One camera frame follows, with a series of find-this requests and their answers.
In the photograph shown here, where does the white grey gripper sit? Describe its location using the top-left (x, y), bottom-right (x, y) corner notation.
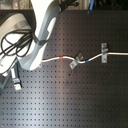
top-left (0, 13), bottom-right (32, 74)

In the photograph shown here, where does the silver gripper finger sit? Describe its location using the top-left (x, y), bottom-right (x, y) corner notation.
top-left (0, 76), bottom-right (8, 91)
top-left (11, 65), bottom-right (22, 90)

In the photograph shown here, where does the white cable with coloured marks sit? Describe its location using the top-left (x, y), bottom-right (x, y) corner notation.
top-left (41, 51), bottom-right (128, 65)

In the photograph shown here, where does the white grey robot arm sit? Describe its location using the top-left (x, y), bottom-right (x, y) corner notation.
top-left (0, 0), bottom-right (59, 91)

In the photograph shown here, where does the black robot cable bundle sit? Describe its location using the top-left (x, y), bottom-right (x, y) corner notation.
top-left (0, 30), bottom-right (48, 58)

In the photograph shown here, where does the metal cable clip centre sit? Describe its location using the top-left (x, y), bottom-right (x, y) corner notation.
top-left (69, 53), bottom-right (83, 70)

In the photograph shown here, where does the metal cable clip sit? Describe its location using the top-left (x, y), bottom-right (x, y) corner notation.
top-left (101, 43), bottom-right (108, 63)
top-left (69, 53), bottom-right (83, 70)

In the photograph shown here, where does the blue frame post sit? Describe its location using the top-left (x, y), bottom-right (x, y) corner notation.
top-left (88, 0), bottom-right (95, 11)

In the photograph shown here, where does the metal cable clip right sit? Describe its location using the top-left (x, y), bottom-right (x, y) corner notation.
top-left (101, 43), bottom-right (108, 63)

